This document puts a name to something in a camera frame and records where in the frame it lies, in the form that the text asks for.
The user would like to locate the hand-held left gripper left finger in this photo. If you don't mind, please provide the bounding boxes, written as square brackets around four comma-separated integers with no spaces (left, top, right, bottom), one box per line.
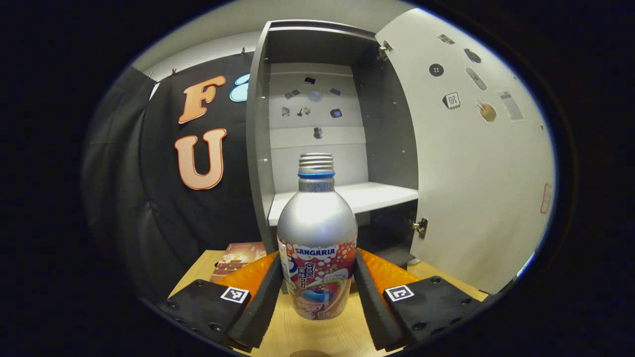
[158,252,283,349]

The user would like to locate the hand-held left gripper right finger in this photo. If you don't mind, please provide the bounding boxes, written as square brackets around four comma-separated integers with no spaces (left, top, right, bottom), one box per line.
[353,248,489,352]

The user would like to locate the silver bottle with colourful label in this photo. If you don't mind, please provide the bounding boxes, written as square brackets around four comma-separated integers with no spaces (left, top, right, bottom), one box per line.
[276,153,358,321]

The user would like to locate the white cabinet door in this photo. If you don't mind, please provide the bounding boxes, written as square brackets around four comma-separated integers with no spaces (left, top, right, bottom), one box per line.
[375,7,556,294]

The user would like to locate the black backdrop cloth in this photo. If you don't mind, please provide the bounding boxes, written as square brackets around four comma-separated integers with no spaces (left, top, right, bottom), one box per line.
[82,52,263,303]

